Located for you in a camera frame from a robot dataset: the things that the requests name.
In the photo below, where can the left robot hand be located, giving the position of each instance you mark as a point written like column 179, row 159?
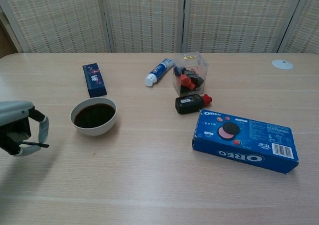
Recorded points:
column 15, row 111

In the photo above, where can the black plastic spoon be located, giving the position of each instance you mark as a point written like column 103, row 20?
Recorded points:
column 37, row 144

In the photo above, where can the white bowl with dark liquid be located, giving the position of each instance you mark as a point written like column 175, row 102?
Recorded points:
column 94, row 131

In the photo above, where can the dark blue patterned box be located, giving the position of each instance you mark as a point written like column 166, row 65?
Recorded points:
column 94, row 80

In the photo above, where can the woven folding screen panel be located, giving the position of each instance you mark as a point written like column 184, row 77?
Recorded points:
column 62, row 18
column 306, row 31
column 236, row 18
column 144, row 18

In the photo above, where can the blue white toothpaste tube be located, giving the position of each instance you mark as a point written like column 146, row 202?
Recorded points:
column 157, row 72

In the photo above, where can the small bottle blue cap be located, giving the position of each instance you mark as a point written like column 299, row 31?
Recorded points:
column 177, row 71

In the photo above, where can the black ink bottle red cap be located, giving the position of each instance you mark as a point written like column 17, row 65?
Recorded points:
column 187, row 104

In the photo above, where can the small bottle red cap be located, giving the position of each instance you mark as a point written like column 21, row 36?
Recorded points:
column 191, row 86
column 185, row 79

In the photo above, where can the clear plastic cube box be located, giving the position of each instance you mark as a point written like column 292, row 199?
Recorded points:
column 200, row 67

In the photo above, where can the blue Oreo cookie box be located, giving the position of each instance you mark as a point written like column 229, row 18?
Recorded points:
column 236, row 155

